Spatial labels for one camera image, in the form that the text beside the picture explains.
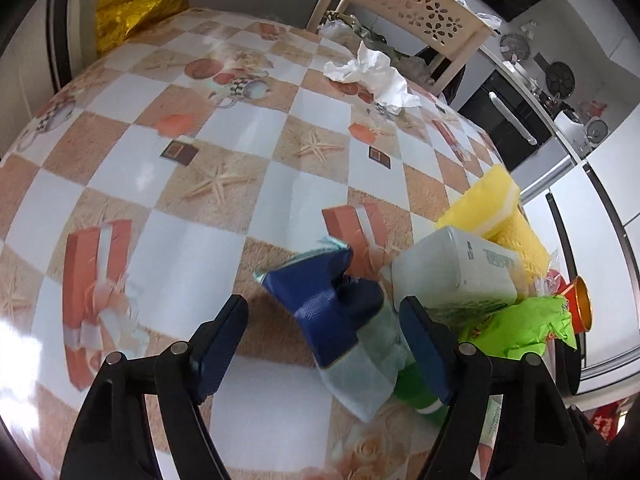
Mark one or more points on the white rice cooker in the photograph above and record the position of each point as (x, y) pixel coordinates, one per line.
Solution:
(569, 125)

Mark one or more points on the dark cloth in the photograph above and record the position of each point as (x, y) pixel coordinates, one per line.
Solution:
(445, 75)

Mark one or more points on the green and white bottle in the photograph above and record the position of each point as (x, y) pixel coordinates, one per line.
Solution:
(415, 390)

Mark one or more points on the plastic bag of vegetables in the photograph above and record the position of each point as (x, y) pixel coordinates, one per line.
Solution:
(360, 30)

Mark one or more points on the black trash bin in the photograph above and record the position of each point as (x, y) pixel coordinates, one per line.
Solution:
(567, 365)

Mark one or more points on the green snack bag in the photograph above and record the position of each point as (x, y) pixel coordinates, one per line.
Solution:
(515, 325)

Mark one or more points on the beige plastic chair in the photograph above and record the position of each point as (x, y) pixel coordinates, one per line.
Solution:
(425, 15)

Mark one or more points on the white plastic box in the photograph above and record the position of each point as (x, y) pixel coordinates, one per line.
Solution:
(450, 270)

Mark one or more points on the round black pan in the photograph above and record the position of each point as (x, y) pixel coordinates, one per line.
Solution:
(560, 77)

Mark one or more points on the black built-in oven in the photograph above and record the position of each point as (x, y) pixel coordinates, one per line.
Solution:
(505, 115)

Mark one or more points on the round metal steamer rack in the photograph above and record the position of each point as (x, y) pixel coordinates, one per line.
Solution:
(515, 46)

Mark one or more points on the checkered printed tablecloth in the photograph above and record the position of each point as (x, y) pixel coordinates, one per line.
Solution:
(150, 185)

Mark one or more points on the yellow foam net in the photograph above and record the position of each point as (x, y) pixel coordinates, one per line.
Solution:
(525, 245)

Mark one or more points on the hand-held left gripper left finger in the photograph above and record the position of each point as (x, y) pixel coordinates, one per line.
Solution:
(220, 345)

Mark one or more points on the white refrigerator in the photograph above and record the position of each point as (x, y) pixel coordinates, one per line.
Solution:
(600, 240)

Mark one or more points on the yellow sponge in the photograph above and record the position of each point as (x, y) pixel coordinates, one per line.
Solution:
(480, 200)

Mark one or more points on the crumpled white tissue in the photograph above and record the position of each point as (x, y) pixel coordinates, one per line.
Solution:
(380, 75)

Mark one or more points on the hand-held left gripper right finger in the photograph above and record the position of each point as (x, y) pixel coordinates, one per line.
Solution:
(425, 355)

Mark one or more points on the red paper cup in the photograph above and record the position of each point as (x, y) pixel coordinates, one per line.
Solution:
(575, 310)

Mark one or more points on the gold foil bag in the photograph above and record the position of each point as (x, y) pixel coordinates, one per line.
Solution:
(135, 10)

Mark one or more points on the blue and clear plastic packet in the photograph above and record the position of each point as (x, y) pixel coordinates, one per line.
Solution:
(325, 305)

